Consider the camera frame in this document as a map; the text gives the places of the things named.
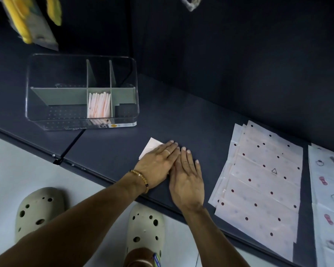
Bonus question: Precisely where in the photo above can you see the dark blue sofa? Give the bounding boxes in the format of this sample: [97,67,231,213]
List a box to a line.
[0,0,334,267]

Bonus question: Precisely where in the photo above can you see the person's right leg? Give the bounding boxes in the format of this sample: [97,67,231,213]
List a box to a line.
[124,247,156,267]

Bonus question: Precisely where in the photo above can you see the person's right forearm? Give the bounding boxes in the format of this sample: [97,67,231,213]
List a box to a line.
[181,205,251,267]

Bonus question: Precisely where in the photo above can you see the cream clog shoe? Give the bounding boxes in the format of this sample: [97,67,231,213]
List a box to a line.
[14,187,66,244]
[124,203,165,267]

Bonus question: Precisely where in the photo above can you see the person's left forearm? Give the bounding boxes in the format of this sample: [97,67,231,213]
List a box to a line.
[0,178,148,267]

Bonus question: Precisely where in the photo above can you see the person's left hand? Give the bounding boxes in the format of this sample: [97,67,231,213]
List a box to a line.
[133,140,181,189]

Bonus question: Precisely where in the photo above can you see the brown bead bracelet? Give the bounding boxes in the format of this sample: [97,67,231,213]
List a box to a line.
[129,169,150,194]

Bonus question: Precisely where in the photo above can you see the cream right clog shoe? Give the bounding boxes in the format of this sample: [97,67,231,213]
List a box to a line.
[124,203,165,267]

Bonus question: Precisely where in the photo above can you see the cream left clog shoe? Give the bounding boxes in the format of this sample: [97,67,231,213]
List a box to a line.
[14,187,66,244]

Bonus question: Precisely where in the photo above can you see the stack of polka dot bags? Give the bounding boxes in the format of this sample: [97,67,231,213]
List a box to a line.
[208,120,304,262]

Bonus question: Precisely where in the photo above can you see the person's right hand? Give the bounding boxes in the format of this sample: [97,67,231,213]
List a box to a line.
[169,146,205,212]

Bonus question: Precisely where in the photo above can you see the clear plastic organizer box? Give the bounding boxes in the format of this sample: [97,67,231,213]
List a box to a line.
[25,53,140,131]

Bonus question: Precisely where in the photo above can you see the white dotted packaging bag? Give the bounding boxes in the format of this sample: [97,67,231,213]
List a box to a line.
[138,137,165,160]

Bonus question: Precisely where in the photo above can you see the grey plush toy yellow feet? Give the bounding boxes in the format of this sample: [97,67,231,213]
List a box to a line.
[0,0,63,44]

